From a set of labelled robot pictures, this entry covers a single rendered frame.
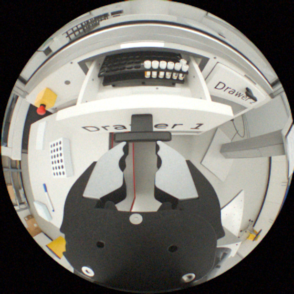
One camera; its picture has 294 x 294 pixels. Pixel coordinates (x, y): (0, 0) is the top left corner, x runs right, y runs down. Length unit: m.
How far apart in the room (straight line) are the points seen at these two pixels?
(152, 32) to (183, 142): 1.03
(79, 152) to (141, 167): 0.78
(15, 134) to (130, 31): 0.79
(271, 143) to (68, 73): 1.05
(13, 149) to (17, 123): 0.16
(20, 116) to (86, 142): 0.66
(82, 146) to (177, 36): 0.37
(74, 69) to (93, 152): 0.24
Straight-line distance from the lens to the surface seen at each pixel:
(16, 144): 0.83
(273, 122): 1.71
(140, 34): 0.22
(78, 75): 0.31
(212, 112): 0.15
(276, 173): 3.09
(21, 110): 0.86
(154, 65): 0.20
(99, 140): 0.31
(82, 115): 0.15
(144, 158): 1.04
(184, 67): 0.21
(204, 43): 0.24
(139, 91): 0.24
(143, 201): 1.14
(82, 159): 0.34
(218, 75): 0.29
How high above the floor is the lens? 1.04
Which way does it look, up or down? 84 degrees down
